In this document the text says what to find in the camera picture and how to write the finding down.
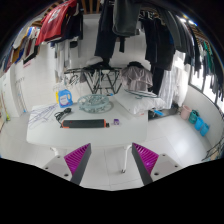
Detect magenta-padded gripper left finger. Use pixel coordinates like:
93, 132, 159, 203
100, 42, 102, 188
42, 143, 93, 186

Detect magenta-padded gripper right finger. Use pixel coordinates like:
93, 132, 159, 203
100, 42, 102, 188
131, 142, 183, 186

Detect white table leg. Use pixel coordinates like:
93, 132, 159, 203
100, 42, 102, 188
49, 146, 61, 157
120, 144, 133, 174

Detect black power strip orange ends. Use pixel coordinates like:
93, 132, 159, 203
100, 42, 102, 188
60, 118, 110, 129

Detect white pillow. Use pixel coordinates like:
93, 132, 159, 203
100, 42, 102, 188
114, 94, 167, 116

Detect pale green round clip hanger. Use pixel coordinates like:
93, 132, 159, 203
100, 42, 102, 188
77, 93, 113, 114

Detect pink bucket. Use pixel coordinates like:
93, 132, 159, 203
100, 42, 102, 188
179, 104, 193, 121

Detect blue detergent bottle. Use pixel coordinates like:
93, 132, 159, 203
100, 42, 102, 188
57, 87, 74, 109

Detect grey garment on rack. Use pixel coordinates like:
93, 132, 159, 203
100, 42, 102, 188
120, 64, 154, 93

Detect black folding drying rack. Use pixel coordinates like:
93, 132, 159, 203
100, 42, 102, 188
63, 66, 124, 95

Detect window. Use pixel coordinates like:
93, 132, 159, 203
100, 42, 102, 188
188, 63, 224, 111

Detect white and black laundry pile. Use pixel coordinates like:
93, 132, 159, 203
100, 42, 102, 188
84, 55, 114, 72

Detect white hanging clothes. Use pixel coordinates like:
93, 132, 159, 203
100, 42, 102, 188
53, 39, 83, 84

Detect clothes hanging by window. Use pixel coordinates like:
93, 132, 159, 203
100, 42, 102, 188
189, 23, 224, 101

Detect dark hanging clothes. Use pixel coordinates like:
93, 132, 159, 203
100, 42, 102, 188
94, 0, 201, 96

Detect row of colourful hanging clothes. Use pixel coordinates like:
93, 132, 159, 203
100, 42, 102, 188
0, 25, 41, 74

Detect red hanging shirt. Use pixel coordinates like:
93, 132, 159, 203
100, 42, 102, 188
34, 0, 78, 47

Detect ceiling light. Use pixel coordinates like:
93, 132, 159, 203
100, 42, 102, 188
179, 16, 198, 26

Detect black power cable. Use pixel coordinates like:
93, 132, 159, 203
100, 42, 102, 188
53, 107, 73, 124

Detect pile of wire clothes hangers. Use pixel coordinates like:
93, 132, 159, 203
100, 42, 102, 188
28, 103, 59, 129

